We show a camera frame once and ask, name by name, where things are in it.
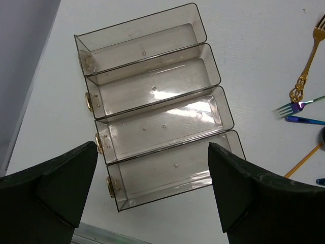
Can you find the orange chopstick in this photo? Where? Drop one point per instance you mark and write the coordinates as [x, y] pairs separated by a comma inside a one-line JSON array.
[[303, 160]]

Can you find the iridescent rainbow fork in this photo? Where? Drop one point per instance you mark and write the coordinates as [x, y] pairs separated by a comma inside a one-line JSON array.
[[294, 107]]

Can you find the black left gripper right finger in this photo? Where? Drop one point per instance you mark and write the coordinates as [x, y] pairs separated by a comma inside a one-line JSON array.
[[259, 206]]

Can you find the iridescent rainbow spoon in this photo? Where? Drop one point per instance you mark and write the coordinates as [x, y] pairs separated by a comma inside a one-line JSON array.
[[320, 181]]

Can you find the gold ornate fork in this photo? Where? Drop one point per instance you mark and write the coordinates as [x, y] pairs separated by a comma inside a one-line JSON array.
[[297, 93]]

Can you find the black spoon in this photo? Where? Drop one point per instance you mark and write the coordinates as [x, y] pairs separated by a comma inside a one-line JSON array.
[[321, 138]]

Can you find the blue table knife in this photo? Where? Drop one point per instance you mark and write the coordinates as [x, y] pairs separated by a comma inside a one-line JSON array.
[[302, 120]]

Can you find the clear four-compartment organizer tray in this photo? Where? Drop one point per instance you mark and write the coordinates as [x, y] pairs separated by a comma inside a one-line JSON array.
[[153, 88]]

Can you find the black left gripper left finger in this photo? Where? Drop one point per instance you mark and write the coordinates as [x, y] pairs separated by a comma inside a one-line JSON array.
[[45, 203]]

